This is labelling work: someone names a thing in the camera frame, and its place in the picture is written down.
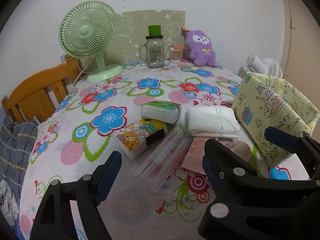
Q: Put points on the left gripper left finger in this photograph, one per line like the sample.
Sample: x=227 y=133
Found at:
x=54 y=218

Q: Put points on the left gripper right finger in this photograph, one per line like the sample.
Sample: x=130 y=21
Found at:
x=247 y=206

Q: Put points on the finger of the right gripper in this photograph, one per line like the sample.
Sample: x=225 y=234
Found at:
x=306 y=149

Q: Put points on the white cloth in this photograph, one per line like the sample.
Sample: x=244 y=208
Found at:
x=212 y=122
x=8 y=202

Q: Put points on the clear plastic bag pack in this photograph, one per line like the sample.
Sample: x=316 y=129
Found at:
x=156 y=165

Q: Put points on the yellow cartoon tissue pack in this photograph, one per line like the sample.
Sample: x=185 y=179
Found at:
x=136 y=137

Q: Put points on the green tissue pack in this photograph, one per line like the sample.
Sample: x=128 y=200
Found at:
x=164 y=111

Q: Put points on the white crumpled cloth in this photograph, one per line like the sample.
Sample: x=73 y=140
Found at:
x=8 y=202

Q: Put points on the yellow cartoon fabric box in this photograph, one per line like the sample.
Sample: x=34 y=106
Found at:
x=264 y=101

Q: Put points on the pink paper envelope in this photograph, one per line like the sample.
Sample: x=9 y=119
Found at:
x=194 y=156

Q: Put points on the grey plaid cloth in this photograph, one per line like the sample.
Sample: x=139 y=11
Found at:
x=17 y=141

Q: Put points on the white standing fan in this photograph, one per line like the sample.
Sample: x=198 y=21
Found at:
x=267 y=66

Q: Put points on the floral tablecloth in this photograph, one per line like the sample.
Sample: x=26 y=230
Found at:
x=79 y=137

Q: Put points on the wooden chair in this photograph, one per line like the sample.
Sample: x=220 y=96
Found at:
x=31 y=98

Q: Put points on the purple plush bunny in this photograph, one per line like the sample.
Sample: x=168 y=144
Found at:
x=200 y=48

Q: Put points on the toothpick jar orange lid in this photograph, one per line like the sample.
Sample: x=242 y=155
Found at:
x=176 y=54

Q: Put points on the glass mason jar mug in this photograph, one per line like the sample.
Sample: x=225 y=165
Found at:
x=152 y=51

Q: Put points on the green cup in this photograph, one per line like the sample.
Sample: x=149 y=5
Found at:
x=154 y=30

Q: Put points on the green desk fan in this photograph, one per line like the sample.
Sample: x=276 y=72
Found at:
x=86 y=31

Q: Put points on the green patterned wall board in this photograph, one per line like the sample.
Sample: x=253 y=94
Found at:
x=132 y=29

